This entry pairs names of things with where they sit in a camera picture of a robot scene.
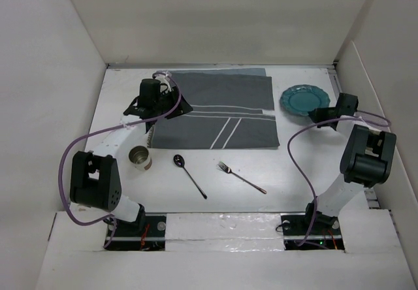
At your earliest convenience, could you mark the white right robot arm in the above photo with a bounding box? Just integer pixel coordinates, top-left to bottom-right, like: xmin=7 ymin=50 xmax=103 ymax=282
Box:
xmin=302 ymin=93 xmax=397 ymax=234

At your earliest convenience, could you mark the grey striped cloth placemat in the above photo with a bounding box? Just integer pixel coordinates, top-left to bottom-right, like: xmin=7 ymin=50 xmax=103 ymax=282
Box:
xmin=148 ymin=68 xmax=280 ymax=150

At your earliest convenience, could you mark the dark metal spoon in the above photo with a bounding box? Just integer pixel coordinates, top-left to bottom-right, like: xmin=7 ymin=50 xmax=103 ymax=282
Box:
xmin=173 ymin=154 xmax=208 ymax=199

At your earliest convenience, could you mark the teal ceramic plate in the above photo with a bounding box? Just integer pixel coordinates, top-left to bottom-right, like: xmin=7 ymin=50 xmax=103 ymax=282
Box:
xmin=280 ymin=84 xmax=330 ymax=116

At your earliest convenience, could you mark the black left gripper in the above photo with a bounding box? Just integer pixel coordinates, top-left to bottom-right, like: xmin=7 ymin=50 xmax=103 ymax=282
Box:
xmin=153 ymin=86 xmax=191 ymax=119

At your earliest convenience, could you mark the dark metal fork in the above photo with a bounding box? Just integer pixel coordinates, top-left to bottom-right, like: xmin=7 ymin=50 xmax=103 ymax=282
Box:
xmin=217 ymin=161 xmax=267 ymax=195

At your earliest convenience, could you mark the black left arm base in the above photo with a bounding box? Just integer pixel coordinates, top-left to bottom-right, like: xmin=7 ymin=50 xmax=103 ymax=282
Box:
xmin=104 ymin=214 xmax=167 ymax=251

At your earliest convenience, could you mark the white and brown cup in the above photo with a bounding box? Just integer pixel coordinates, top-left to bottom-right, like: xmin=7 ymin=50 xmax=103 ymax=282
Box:
xmin=128 ymin=146 xmax=152 ymax=171

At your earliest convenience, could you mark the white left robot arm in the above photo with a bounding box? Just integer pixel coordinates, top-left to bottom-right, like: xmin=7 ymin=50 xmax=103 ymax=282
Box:
xmin=69 ymin=71 xmax=192 ymax=236

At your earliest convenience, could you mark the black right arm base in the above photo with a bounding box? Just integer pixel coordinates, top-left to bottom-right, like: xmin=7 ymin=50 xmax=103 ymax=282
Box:
xmin=275 ymin=213 xmax=345 ymax=251

